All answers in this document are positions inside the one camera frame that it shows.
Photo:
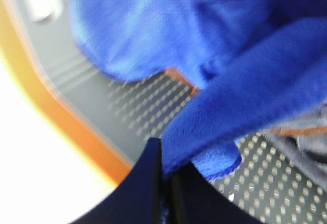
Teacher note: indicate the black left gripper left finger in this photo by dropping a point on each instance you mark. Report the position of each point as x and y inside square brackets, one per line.
[137, 198]

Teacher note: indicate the grey perforated laundry basket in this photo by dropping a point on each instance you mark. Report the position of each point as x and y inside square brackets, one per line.
[267, 185]

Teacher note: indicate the grey towel in basket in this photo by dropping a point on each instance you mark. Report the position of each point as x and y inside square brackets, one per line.
[308, 135]

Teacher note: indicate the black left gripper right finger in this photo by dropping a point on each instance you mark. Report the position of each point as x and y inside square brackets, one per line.
[195, 200]

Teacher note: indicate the blue microfibre towel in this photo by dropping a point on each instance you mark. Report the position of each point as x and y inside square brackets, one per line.
[256, 62]

